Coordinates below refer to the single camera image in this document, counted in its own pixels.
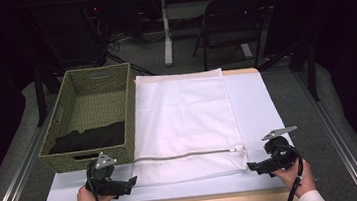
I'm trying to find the black floor cables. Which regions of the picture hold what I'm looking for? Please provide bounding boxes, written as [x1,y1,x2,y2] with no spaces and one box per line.
[102,26,158,82]

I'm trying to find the black metal stand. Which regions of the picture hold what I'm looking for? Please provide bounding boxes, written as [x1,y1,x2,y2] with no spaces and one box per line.
[31,66,51,128]
[303,39,321,103]

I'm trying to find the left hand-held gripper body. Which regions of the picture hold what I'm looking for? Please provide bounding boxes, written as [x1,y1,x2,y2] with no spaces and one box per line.
[83,150,124,199]

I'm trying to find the person's right hand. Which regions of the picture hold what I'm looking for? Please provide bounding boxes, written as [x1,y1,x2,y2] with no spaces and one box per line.
[270,156,318,201]

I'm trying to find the white mesh laundry bag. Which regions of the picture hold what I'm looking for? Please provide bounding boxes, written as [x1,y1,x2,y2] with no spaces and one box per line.
[122,65,251,189]

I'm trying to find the white desk leg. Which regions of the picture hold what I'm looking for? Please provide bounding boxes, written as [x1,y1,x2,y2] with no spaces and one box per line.
[157,0,177,68]
[239,42,254,60]

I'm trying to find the metal floor rail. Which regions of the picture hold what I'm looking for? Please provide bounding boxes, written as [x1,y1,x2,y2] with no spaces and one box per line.
[0,94,69,201]
[292,63,357,201]

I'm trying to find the black cloth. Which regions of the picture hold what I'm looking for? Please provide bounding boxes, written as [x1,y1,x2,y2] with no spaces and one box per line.
[47,120,129,155]

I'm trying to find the black folding chair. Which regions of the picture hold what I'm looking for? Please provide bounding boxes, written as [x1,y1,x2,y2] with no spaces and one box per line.
[186,0,282,75]

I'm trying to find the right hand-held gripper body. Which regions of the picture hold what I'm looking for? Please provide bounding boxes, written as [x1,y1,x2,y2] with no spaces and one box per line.
[260,125,302,174]

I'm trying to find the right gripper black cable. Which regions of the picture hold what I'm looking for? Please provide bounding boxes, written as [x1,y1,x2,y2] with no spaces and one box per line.
[280,142,309,201]

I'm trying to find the black cabinet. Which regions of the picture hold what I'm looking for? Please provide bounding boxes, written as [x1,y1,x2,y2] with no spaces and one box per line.
[30,1,105,73]

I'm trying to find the green woven basket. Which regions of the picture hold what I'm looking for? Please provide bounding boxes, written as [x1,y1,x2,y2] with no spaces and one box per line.
[29,62,142,175]

